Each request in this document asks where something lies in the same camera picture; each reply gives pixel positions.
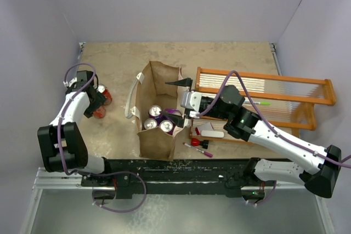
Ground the red cola can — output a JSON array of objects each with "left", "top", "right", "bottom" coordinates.
[
  {"left": 93, "top": 105, "right": 106, "bottom": 119},
  {"left": 98, "top": 84, "right": 112, "bottom": 105}
]

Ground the purple fanta can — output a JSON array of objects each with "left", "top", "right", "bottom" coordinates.
[
  {"left": 159, "top": 119, "right": 174, "bottom": 135},
  {"left": 148, "top": 105, "right": 162, "bottom": 120},
  {"left": 163, "top": 108, "right": 183, "bottom": 118},
  {"left": 143, "top": 118, "right": 158, "bottom": 130}
]

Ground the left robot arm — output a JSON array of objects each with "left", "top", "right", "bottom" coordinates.
[{"left": 37, "top": 70, "right": 113, "bottom": 186}]

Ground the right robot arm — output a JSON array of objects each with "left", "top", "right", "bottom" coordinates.
[{"left": 165, "top": 78, "right": 342, "bottom": 198}]

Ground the red black stamp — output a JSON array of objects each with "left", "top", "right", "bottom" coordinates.
[{"left": 191, "top": 138, "right": 209, "bottom": 149}]

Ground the white eraser bar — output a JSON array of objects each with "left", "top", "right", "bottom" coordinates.
[{"left": 200, "top": 130, "right": 224, "bottom": 139}]

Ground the pink marker pen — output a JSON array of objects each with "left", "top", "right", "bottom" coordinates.
[{"left": 183, "top": 142, "right": 213, "bottom": 158}]

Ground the green tipped pen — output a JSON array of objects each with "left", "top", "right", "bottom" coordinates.
[{"left": 244, "top": 100, "right": 271, "bottom": 106}]

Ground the wooden shelf rack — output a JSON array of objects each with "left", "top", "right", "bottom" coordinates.
[{"left": 190, "top": 67, "right": 337, "bottom": 144}]

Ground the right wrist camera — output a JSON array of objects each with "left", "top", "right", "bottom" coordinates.
[{"left": 179, "top": 90, "right": 202, "bottom": 118}]

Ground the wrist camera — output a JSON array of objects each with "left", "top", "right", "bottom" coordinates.
[
  {"left": 63, "top": 77, "right": 82, "bottom": 90},
  {"left": 179, "top": 90, "right": 202, "bottom": 118}
]

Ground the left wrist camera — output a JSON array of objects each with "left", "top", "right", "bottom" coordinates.
[{"left": 63, "top": 77, "right": 82, "bottom": 90}]

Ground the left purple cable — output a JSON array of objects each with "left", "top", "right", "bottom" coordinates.
[{"left": 56, "top": 63, "right": 148, "bottom": 215}]

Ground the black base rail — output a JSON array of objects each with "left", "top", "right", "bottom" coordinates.
[{"left": 79, "top": 158, "right": 275, "bottom": 201}]

